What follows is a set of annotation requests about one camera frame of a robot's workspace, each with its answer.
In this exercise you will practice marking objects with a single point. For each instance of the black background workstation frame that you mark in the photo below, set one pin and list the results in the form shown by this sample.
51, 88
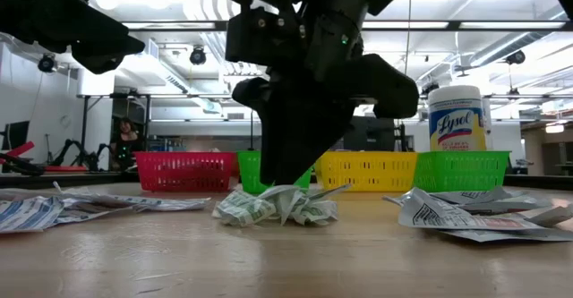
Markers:
83, 128

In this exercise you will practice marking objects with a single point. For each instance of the black hanging camera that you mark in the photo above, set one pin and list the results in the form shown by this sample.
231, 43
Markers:
515, 57
47, 63
198, 57

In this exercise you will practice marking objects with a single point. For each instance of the orange strip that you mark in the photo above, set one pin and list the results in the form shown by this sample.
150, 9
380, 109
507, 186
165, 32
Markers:
65, 168

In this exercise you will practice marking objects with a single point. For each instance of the black computer monitor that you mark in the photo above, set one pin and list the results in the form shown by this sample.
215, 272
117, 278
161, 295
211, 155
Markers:
380, 137
15, 134

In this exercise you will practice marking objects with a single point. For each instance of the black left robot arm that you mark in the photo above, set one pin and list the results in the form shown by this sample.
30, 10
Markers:
9, 2

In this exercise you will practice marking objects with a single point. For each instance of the Lysol wipes canister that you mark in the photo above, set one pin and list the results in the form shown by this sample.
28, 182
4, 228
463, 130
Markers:
456, 123

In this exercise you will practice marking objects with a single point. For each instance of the black background robot arm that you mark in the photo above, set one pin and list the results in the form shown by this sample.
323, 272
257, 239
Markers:
100, 155
67, 148

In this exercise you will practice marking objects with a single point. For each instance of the red flat object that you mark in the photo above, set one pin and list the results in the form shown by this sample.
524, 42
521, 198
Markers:
18, 149

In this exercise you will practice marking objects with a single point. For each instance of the black overhead frame beam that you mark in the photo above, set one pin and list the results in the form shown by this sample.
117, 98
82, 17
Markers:
452, 25

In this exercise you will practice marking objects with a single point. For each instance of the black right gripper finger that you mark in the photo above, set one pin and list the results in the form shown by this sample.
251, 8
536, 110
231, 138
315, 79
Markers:
327, 137
277, 155

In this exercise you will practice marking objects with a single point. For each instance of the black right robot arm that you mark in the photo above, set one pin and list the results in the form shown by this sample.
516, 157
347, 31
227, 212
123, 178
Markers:
331, 2

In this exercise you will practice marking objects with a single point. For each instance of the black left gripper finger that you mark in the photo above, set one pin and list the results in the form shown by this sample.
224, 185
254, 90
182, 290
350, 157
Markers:
112, 36
100, 63

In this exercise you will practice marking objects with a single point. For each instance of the green plastic basket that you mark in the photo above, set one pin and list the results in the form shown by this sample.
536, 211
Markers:
248, 172
461, 172

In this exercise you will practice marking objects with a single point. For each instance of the black hanging lamp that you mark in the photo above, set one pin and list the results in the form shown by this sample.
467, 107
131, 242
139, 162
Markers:
430, 88

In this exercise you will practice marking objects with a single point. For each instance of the yellow plastic basket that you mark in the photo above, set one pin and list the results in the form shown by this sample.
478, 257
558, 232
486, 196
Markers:
367, 172

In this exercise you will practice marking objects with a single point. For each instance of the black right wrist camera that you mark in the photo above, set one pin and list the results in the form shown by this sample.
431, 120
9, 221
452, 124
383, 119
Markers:
259, 34

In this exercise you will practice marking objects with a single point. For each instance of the black table edge rail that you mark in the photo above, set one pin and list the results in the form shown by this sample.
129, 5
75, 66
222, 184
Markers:
67, 181

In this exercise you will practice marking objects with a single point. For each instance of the person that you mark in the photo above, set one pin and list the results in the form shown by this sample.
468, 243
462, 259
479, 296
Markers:
127, 141

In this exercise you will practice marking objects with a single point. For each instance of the red plastic basket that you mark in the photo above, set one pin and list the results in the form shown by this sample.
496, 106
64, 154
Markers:
179, 172

